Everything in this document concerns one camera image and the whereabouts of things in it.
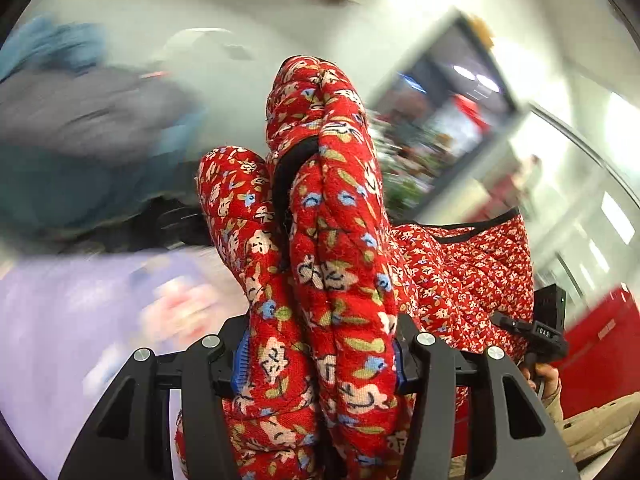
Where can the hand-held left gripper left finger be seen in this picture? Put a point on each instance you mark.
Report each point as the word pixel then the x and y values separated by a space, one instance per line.
pixel 241 366

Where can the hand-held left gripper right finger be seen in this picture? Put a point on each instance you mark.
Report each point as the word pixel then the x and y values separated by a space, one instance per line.
pixel 403 366

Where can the red floral quilted jacket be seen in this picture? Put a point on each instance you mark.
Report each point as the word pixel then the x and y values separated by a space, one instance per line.
pixel 340 260

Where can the person's right forearm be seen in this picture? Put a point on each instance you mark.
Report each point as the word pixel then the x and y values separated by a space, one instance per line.
pixel 595 430

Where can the person's right hand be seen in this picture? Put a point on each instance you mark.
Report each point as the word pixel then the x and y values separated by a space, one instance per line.
pixel 547 380

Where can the purple floral bedsheet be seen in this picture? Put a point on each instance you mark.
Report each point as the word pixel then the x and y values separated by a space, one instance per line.
pixel 75 320

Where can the dark framed mirror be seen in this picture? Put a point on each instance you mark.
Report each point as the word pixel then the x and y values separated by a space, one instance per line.
pixel 450 110

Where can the blue grey quilt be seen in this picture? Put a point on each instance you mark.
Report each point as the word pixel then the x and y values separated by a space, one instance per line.
pixel 75 160

